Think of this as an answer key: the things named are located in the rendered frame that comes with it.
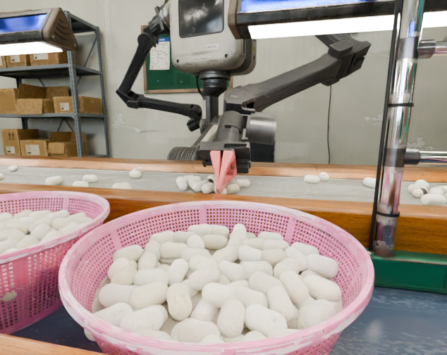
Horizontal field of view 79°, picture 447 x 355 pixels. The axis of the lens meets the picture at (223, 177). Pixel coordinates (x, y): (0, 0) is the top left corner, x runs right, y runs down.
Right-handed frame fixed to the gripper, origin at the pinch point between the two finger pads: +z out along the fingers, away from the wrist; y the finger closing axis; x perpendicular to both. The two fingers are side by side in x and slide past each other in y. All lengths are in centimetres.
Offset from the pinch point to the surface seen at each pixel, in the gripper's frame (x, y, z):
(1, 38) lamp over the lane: -21, -45, -19
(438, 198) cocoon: 2.1, 37.5, -1.6
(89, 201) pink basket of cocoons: -7.0, -18.4, 9.0
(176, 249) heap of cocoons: -11.8, -0.4, 17.5
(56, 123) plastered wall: 135, -240, -182
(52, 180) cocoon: 2.9, -39.1, -2.2
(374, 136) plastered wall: 134, 94, -163
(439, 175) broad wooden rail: 17, 50, -20
